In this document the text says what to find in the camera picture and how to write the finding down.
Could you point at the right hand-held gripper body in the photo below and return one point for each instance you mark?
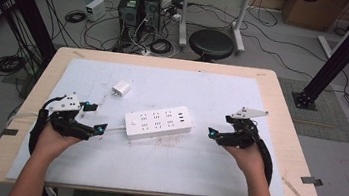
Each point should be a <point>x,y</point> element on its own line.
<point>242,133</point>

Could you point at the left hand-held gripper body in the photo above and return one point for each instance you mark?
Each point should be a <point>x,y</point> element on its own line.
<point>67,103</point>

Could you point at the white charger plug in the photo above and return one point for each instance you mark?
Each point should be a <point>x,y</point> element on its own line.
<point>121,88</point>

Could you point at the person's right hand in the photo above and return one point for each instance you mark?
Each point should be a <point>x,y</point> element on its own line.
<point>250,161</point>

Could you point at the person's left hand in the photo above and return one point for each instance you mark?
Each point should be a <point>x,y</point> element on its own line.
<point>52,143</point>

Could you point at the wooden table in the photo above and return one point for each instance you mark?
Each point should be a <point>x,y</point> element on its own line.
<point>281,111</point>

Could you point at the white table mat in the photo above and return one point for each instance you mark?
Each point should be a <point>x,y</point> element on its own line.
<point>167,171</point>

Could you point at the grey tape piece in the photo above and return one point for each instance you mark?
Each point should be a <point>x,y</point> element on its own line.
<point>311,180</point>
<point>7,132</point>

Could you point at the white floor power strip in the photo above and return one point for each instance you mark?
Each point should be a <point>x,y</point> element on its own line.
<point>141,52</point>

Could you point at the thin wooden stick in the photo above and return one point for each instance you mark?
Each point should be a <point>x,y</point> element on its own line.
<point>292,189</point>

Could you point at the black round stool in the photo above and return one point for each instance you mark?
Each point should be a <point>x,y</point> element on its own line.
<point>211,43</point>

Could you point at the grey floor mat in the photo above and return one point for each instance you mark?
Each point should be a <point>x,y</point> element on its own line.
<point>327,120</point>

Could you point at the white power supply box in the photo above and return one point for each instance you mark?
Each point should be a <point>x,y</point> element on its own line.
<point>95,9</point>

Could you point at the black computer tower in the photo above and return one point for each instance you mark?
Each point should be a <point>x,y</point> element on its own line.
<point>151,8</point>
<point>129,12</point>

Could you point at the cardboard box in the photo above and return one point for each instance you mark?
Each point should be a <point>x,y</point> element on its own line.
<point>312,10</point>

